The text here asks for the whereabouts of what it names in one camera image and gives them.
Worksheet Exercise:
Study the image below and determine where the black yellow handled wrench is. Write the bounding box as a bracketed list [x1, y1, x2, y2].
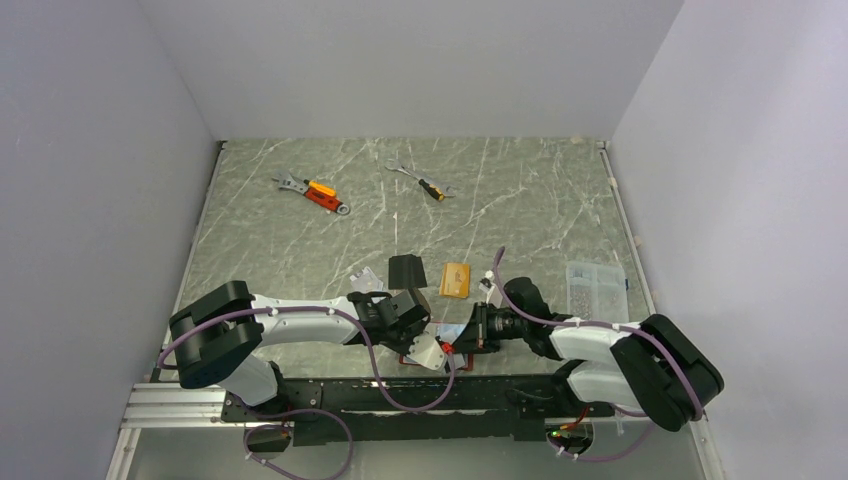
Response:
[384, 158, 456, 202]

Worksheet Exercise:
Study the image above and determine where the orange gold card stack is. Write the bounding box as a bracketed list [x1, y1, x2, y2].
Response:
[439, 262, 471, 299]

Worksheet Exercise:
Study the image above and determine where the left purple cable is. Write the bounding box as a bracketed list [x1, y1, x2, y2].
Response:
[156, 304, 458, 480]

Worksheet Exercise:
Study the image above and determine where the purple cable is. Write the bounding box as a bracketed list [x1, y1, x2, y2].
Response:
[491, 246, 706, 464]
[156, 304, 458, 480]

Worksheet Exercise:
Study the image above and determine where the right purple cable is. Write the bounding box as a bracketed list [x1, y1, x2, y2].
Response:
[491, 246, 706, 464]

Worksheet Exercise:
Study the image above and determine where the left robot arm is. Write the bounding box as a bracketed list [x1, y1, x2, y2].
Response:
[157, 280, 448, 420]

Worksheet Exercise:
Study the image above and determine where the silver VIP card stack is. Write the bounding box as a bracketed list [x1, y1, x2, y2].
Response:
[349, 267, 385, 293]

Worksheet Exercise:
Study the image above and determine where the black aluminium base frame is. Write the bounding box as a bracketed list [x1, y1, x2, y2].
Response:
[120, 374, 708, 446]

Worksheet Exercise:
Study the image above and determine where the orange red adjustable wrench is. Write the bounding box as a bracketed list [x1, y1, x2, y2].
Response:
[272, 170, 351, 216]

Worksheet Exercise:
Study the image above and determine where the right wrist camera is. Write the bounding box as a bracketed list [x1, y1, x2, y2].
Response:
[478, 270, 495, 292]

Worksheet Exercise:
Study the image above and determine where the red leather card holder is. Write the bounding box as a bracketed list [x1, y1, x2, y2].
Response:
[398, 322, 466, 372]

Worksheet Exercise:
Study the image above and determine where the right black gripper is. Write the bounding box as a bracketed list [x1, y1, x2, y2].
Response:
[453, 301, 529, 353]

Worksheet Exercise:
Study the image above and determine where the clear plastic parts box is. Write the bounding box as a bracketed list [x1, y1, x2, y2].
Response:
[565, 261, 629, 323]

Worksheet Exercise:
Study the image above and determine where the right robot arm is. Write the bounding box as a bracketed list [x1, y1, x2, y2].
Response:
[450, 277, 725, 432]

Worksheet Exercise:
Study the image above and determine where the black VIP card stack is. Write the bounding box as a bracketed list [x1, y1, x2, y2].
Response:
[388, 254, 428, 290]

